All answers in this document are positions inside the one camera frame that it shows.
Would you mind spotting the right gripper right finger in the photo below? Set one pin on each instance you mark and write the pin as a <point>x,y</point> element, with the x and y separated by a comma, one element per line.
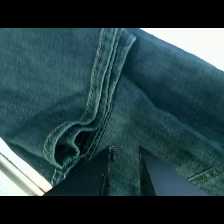
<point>166,181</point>

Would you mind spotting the dark green jeans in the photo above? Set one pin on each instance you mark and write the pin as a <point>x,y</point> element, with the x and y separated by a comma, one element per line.
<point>66,83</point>

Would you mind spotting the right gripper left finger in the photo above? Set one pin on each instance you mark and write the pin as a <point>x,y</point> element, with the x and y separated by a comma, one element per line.
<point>90,178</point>

